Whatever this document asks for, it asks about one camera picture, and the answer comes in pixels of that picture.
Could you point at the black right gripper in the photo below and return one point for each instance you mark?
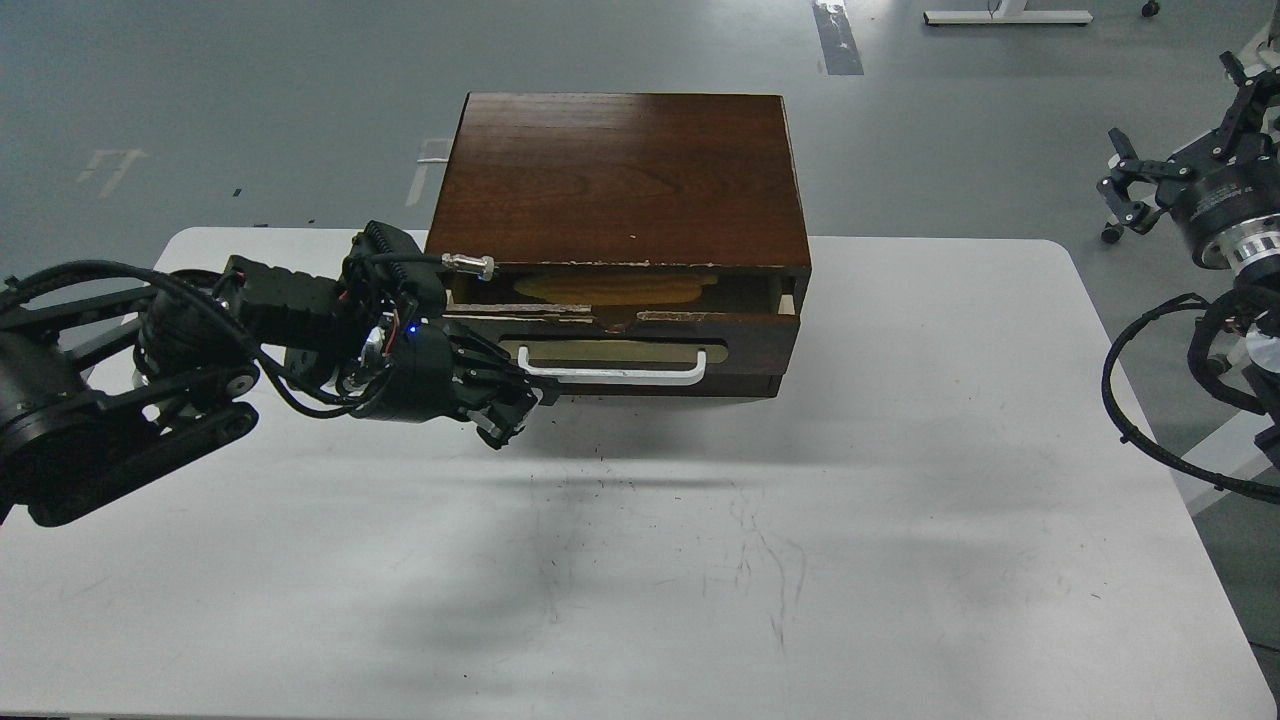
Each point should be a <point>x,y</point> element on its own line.
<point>1223,202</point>

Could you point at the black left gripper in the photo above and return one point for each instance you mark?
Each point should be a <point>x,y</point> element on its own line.
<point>443,370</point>

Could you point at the wooden drawer with white handle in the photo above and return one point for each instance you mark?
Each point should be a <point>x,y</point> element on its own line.
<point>736,341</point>

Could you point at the yellow corn cob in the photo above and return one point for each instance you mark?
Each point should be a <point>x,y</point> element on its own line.
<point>614,288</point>

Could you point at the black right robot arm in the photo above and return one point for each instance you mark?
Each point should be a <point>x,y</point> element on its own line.
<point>1232,354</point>

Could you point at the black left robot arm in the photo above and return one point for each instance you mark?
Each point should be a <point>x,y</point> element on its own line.
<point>115,376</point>

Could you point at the white desk leg base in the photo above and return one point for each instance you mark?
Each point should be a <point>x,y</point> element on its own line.
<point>1007,13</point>

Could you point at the dark wooden cabinet box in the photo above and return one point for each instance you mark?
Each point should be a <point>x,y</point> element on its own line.
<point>666,182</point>

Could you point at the grey floor tape strip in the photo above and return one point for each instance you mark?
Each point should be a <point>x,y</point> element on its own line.
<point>840,54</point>

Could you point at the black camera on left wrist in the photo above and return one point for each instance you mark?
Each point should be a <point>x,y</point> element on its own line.
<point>386,264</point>

